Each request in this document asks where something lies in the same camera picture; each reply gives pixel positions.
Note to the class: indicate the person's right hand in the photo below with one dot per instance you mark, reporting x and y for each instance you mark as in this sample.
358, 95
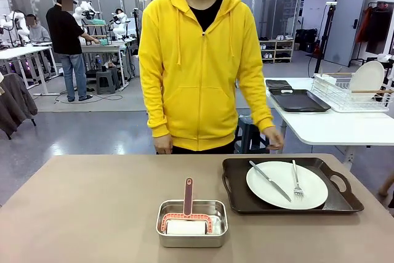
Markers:
163, 145

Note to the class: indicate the person's left hand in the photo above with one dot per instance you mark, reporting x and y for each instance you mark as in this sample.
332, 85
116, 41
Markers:
276, 139

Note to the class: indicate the dark brown serving tray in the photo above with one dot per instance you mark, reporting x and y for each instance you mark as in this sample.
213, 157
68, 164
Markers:
237, 195

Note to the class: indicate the person's left forearm yellow sleeve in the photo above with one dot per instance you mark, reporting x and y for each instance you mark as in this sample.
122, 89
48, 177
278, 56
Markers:
258, 106

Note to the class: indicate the person's right forearm yellow sleeve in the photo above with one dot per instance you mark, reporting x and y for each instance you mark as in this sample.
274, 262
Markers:
158, 112

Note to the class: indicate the dark plastic stool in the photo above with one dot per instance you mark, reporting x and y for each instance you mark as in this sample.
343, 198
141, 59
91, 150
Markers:
246, 136

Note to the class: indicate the silver fork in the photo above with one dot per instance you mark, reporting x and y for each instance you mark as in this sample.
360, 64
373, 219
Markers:
295, 176

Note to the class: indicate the silver table knife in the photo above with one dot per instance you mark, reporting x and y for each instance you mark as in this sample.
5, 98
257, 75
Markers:
278, 189

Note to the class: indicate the white round dinner plate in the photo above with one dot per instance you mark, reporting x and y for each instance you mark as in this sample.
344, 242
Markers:
311, 183

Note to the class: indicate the small stacked dark trays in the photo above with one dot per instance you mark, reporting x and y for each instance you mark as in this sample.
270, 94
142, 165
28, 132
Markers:
278, 84

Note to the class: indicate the white side table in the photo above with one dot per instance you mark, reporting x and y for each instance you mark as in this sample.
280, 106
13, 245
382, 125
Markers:
338, 127

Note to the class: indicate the person in yellow hoodie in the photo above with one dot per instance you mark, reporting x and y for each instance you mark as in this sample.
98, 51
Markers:
200, 75

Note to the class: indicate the gray plastic stool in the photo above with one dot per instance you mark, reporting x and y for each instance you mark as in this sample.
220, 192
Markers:
106, 81

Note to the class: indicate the wooden shoe shelf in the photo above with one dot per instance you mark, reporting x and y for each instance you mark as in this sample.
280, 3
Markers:
275, 49

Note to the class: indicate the rectangular stainless steel container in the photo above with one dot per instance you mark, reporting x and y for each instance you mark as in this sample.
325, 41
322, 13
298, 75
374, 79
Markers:
191, 241

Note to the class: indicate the black suitcases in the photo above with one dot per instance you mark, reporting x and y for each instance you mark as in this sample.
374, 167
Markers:
306, 39

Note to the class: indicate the white plate standing upright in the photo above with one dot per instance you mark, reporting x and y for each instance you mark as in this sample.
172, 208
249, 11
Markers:
367, 78

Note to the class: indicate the white workshop desk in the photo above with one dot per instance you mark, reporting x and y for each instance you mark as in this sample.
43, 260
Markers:
98, 48
18, 52

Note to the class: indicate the bystander's bare leg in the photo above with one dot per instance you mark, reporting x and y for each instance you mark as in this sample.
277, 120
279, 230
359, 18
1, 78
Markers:
388, 184

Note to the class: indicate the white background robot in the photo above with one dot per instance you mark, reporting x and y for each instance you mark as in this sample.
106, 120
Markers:
18, 18
120, 29
81, 10

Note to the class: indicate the gray door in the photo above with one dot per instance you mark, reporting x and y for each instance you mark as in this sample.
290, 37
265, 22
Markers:
348, 29

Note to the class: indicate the orange hanging garment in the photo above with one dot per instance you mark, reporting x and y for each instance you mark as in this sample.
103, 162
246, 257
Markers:
363, 26

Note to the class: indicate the black tripod stand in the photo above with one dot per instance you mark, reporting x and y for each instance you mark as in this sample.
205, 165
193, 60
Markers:
331, 3

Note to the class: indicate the dark hanging garment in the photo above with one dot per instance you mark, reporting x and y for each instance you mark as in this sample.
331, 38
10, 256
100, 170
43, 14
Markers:
378, 32

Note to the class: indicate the person in black with cap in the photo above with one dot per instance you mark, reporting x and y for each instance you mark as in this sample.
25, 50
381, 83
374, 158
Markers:
63, 35

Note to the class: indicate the dark gray jacket on chair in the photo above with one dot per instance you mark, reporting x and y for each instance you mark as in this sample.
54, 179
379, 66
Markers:
15, 99

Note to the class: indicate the seated person in gray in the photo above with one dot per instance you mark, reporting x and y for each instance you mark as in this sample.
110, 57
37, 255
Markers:
38, 33

